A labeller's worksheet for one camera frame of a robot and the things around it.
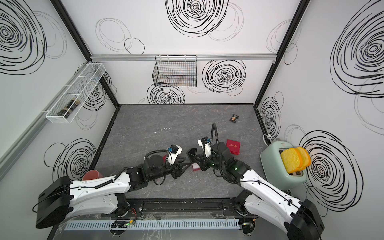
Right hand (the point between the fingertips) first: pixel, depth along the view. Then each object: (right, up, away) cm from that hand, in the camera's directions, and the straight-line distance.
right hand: (193, 159), depth 74 cm
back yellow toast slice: (+51, +2, -6) cm, 52 cm away
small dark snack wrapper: (+30, +20, +37) cm, 52 cm away
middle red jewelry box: (+1, -7, +11) cm, 13 cm away
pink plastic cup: (-53, -9, +3) cm, 54 cm away
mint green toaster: (+39, -4, -3) cm, 39 cm away
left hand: (-3, -1, -1) cm, 3 cm away
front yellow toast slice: (+47, +1, -3) cm, 47 cm away
